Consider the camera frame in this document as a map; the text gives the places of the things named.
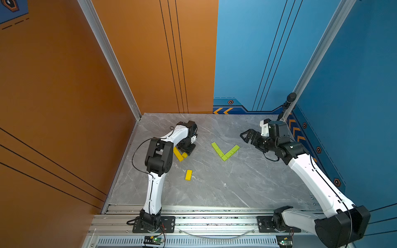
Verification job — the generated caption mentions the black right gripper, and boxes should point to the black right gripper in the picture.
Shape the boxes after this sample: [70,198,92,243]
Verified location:
[240,129,278,153]

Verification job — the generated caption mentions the lime green long block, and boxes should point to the lime green long block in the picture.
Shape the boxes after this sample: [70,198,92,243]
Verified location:
[232,145,240,153]
[216,149,224,157]
[225,150,234,158]
[212,142,220,151]

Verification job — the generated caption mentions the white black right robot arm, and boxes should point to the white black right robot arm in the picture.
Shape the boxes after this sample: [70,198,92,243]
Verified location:
[240,129,371,248]

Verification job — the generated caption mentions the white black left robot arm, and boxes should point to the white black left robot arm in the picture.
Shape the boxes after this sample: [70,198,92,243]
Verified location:
[126,120,198,232]

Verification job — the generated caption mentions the black microphone stand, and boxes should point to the black microphone stand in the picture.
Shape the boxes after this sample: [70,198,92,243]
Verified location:
[277,93,297,121]

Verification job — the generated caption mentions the green circuit board left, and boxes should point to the green circuit board left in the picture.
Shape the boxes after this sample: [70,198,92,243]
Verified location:
[143,236,164,246]

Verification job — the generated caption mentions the green circuit board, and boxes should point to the green circuit board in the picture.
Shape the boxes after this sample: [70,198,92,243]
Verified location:
[143,236,164,246]
[276,236,293,248]

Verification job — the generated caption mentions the green circuit board right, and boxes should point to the green circuit board right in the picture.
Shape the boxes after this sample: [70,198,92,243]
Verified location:
[276,236,293,248]

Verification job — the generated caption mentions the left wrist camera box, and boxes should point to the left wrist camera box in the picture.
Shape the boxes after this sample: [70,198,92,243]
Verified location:
[190,133,197,144]

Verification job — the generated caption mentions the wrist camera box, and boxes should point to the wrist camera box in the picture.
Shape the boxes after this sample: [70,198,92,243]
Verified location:
[190,133,197,144]
[259,119,289,139]

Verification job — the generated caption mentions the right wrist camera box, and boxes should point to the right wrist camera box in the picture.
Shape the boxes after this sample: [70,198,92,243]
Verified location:
[259,119,289,139]

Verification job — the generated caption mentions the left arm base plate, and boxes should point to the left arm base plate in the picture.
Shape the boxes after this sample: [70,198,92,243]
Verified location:
[132,216,176,234]

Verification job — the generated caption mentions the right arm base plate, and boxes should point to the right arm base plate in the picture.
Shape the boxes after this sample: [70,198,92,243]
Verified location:
[256,216,301,233]

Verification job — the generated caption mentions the aluminium front rail frame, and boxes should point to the aluminium front rail frame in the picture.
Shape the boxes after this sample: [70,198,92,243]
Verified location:
[82,204,324,248]

